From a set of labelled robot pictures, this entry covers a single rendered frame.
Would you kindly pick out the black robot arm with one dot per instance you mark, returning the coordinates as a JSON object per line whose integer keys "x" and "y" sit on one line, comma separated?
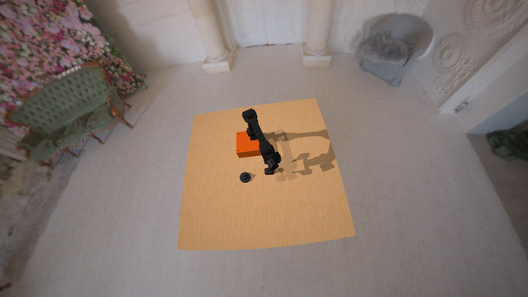
{"x": 254, "y": 132}

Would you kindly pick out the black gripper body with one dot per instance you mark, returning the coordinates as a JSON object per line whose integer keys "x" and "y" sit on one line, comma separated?
{"x": 267, "y": 171}

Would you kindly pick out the black round pedestal with shaft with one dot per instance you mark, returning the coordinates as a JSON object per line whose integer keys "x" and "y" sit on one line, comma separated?
{"x": 245, "y": 177}

